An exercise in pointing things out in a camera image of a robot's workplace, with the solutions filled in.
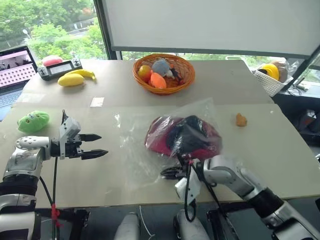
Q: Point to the red and white plush toy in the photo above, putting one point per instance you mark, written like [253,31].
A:
[52,60]

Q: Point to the orange woven basket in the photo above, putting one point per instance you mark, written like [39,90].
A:
[162,91]

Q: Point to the yellow toy in basket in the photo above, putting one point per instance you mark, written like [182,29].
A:
[271,70]

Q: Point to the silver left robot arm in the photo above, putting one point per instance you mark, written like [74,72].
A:
[25,160]

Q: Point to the small dark toy figure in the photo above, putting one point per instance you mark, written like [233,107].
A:
[176,73]

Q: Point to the white plastic basket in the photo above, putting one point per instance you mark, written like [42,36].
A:
[271,85]

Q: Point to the grey blue plush toy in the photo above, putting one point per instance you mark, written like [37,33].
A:
[161,67]

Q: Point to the yellow red toy apple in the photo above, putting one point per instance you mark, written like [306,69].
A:
[144,72]

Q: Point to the clear plastic bag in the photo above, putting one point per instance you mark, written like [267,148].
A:
[137,150]

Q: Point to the brown plush toy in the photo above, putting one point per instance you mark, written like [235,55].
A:
[283,70]

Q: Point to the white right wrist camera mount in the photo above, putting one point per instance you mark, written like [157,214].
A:
[190,187]

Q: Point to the small orange toy nugget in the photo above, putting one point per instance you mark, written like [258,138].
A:
[241,120]

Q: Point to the white paper label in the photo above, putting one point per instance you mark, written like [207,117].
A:
[97,102]

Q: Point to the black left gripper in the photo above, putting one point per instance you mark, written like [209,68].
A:
[71,150]

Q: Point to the open laptop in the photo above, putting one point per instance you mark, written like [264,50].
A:
[15,75]

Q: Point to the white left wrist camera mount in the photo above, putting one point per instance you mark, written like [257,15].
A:
[70,127]

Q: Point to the black device with screen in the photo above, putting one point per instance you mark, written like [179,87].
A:
[61,68]

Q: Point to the green plush toy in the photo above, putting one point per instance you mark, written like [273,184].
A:
[33,121]

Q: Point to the black and orange box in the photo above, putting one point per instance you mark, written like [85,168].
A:
[308,122]

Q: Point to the red and black cap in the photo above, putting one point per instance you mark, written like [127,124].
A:
[160,137]

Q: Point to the yellow toy mango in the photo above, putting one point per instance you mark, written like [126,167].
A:
[71,80]

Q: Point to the grey rounded robot leg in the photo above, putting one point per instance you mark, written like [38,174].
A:
[127,227]
[192,228]

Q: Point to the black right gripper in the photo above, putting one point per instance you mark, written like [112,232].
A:
[186,165]

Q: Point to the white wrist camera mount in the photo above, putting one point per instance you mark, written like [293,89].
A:
[70,127]
[190,187]

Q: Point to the yellow toy banana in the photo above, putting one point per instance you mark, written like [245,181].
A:
[83,73]

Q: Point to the dark window pillar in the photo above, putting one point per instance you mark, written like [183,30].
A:
[106,30]

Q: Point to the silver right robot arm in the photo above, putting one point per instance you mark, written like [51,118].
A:
[232,175]

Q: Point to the orange plush toy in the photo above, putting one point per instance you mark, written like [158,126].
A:
[158,80]

